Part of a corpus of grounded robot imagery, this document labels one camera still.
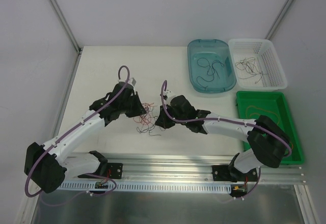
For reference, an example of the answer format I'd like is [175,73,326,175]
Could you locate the orange purple black wires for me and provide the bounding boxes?
[132,102,161,137]

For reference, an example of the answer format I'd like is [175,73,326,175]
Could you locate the dark thin wire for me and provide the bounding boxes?
[196,57,226,90]

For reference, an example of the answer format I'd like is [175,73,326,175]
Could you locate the black white striped wire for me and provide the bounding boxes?
[239,57,268,85]

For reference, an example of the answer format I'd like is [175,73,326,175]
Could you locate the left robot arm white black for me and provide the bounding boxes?
[24,79,146,193]

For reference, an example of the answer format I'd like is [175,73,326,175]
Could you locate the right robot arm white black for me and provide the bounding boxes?
[155,92,292,182]

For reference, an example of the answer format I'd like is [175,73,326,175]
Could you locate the teal transparent plastic bin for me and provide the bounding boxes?
[187,39,236,94]

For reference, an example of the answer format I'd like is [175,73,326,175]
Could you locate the white perforated plastic basket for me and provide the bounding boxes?
[228,38,288,91]

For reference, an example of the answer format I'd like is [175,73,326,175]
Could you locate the green plastic tray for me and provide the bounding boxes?
[236,91,305,165]

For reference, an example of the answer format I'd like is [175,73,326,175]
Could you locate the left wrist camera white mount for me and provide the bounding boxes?
[119,77,137,90]

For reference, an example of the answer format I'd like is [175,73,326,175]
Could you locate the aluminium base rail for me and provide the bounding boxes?
[32,154,308,184]

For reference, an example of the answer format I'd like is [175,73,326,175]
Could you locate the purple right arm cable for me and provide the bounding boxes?
[160,80,293,158]

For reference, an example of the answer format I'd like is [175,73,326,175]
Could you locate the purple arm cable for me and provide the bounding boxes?
[160,80,293,158]
[24,66,132,197]

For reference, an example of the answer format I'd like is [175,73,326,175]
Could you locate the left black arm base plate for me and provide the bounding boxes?
[77,162,123,179]

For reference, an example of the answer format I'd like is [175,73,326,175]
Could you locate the white slotted cable duct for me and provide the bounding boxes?
[58,180,231,194]

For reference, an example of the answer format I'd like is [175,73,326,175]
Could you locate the left aluminium frame post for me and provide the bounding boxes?
[48,0,82,54]

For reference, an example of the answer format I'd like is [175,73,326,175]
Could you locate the aluminium frame post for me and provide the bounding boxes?
[48,0,82,54]
[265,0,296,40]

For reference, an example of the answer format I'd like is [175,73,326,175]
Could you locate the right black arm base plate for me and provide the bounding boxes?
[211,165,258,183]

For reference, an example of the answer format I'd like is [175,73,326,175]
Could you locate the black wire in basket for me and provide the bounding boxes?
[234,55,258,76]

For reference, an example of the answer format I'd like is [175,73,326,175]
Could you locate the right aluminium frame post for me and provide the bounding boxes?
[265,0,296,40]

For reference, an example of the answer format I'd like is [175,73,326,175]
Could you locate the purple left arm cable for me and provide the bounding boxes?
[24,66,132,197]

